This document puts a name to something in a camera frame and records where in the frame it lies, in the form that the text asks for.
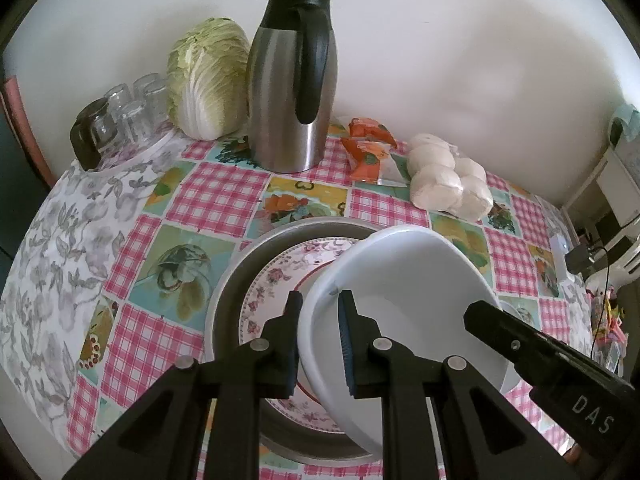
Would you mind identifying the white plastic basket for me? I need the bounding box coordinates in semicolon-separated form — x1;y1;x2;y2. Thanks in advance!
585;252;640;293

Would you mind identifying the clear drinking glass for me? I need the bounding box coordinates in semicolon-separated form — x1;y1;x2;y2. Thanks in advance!
119;100;155;145
132;74;169;113
104;85;134;113

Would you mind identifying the black cable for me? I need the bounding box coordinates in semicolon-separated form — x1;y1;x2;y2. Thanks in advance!
587;246;612;356

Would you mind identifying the grey floral tablecloth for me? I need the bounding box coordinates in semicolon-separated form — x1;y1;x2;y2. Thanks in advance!
0;127;201;411

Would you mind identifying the pink checked fruit tablecloth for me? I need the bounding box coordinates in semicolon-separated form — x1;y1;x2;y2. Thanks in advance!
65;125;601;480

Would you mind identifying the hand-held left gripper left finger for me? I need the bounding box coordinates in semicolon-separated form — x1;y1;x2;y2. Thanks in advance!
62;290;305;480

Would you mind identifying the napa cabbage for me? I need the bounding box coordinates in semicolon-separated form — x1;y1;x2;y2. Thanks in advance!
166;17;251;140

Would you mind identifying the bag of white steamed buns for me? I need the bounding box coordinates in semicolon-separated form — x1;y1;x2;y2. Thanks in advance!
407;132;497;222

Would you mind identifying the pink floral ceramic plate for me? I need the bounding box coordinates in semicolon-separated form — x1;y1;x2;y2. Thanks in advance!
239;239;361;433

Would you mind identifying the colourful plastic bag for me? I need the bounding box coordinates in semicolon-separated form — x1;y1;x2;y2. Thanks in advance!
590;290;628;373

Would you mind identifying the steel thermos jug black handle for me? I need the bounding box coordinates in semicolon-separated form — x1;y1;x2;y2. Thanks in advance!
246;0;337;173

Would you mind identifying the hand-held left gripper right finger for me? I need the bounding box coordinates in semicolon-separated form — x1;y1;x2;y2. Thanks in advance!
337;290;576;480

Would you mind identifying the white cabinet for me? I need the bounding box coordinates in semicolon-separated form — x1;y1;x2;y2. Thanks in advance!
560;142;640;253

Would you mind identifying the black power adapter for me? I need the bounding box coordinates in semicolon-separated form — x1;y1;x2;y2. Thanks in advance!
565;246;593;271

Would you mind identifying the teal green bag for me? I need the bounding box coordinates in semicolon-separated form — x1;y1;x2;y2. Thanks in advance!
607;104;640;143

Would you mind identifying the orange snack packet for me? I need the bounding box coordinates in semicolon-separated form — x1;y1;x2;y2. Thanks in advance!
347;117;399;150
341;139;397;184

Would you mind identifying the reddish wooden frame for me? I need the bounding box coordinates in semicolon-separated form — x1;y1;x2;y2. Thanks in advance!
0;74;57;188

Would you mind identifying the white charger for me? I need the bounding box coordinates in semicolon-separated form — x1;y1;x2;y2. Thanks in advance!
549;232;572;281

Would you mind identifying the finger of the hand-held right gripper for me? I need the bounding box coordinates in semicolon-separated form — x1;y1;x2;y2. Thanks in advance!
463;301;568;388

